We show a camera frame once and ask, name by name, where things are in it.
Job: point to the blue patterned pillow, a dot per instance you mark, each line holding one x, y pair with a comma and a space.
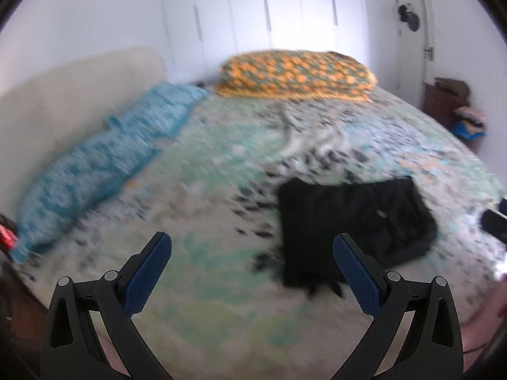
79, 178
166, 105

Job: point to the white wardrobe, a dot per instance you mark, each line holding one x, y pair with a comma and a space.
269, 12

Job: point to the white door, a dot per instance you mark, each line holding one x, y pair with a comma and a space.
414, 55

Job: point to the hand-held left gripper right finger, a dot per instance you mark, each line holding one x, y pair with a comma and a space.
358, 273

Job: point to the dark wooden nightstand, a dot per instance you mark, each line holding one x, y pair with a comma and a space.
16, 308

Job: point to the dark bag on cabinet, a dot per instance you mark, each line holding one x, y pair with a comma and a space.
451, 85

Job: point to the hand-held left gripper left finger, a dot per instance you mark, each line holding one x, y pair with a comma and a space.
148, 273

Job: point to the person's pink clothing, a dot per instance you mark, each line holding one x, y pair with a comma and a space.
485, 316

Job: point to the cream padded headboard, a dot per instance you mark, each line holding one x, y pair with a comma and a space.
71, 91

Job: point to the orange patterned pillow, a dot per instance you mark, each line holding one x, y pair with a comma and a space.
297, 73

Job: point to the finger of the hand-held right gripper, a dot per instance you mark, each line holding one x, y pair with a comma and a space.
495, 223

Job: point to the pile of folded clothes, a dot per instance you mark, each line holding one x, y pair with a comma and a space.
471, 123

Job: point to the dark wooden cabinet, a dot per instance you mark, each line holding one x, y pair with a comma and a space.
437, 101

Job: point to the black pants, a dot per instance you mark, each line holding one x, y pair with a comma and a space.
348, 221

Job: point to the red thing on nightstand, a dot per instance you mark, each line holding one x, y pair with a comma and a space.
6, 237

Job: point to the bed with patterned cover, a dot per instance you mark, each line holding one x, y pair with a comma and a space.
222, 190

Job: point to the dark thing hung on door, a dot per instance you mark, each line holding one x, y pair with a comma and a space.
408, 16

